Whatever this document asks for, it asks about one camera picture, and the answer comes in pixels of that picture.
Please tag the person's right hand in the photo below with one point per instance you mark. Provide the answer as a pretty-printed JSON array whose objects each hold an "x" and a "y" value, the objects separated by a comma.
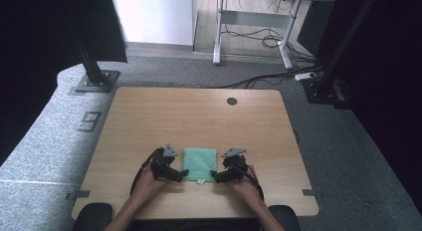
[{"x": 247, "y": 191}]

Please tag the grey tape strip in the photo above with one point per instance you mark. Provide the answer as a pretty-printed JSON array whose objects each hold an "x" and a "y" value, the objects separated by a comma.
[
  {"x": 78, "y": 194},
  {"x": 310, "y": 192}
]

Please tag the dark round table grommet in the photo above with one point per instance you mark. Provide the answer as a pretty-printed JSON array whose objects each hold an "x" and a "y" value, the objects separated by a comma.
[{"x": 232, "y": 101}]

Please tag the white desk frame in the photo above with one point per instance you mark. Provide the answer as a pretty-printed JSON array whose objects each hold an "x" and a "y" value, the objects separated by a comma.
[{"x": 255, "y": 19}]

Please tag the white power strip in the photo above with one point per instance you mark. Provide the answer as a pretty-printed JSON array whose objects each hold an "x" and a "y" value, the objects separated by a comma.
[{"x": 305, "y": 76}]

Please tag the white cabinet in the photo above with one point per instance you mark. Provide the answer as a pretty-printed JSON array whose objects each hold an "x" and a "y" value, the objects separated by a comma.
[{"x": 152, "y": 18}]

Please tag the person's left hand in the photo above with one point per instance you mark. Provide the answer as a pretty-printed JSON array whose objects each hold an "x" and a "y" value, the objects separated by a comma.
[{"x": 149, "y": 187}]

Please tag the black curtain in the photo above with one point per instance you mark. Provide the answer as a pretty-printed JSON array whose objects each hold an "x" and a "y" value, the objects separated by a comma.
[
  {"x": 391, "y": 91},
  {"x": 40, "y": 58}
]

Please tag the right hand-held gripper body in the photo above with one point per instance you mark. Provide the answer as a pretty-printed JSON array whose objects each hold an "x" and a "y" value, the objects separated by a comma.
[{"x": 235, "y": 166}]

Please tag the black metal stand with base plate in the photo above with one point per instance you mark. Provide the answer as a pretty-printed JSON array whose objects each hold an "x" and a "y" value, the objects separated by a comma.
[{"x": 96, "y": 80}]

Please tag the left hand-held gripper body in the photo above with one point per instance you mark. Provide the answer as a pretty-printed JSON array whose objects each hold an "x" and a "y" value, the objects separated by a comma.
[{"x": 161, "y": 166}]

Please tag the black box under desk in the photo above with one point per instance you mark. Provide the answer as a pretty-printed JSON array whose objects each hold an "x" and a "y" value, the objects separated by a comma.
[{"x": 313, "y": 28}]

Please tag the grey floor socket cover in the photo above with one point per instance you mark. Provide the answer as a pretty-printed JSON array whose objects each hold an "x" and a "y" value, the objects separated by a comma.
[{"x": 89, "y": 121}]

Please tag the green microfibre cloth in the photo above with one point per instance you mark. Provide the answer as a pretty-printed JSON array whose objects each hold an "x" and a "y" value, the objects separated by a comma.
[{"x": 199, "y": 164}]

